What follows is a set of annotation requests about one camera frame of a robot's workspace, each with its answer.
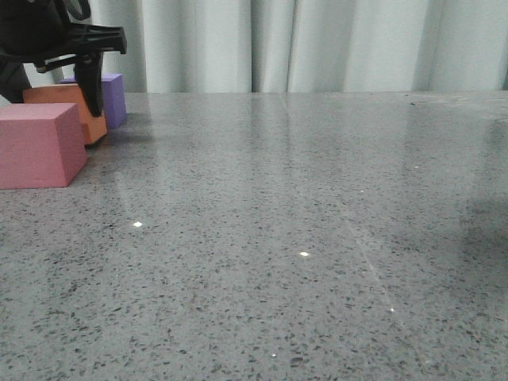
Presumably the pink foam cube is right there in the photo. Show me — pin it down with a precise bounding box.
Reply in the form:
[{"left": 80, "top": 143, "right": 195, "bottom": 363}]
[{"left": 1, "top": 103, "right": 87, "bottom": 190}]

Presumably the orange foam cube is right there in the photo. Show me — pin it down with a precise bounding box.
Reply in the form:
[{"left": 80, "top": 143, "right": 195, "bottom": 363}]
[{"left": 22, "top": 83, "right": 107, "bottom": 145}]

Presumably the white pleated curtain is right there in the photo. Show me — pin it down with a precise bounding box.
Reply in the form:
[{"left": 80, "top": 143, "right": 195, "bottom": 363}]
[{"left": 90, "top": 1, "right": 507, "bottom": 93}]

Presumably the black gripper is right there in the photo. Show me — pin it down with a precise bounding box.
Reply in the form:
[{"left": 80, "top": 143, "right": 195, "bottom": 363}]
[{"left": 1, "top": 0, "right": 127, "bottom": 117}]

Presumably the purple foam cube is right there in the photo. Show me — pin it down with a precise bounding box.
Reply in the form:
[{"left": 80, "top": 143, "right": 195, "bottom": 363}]
[{"left": 58, "top": 73, "right": 127, "bottom": 129}]

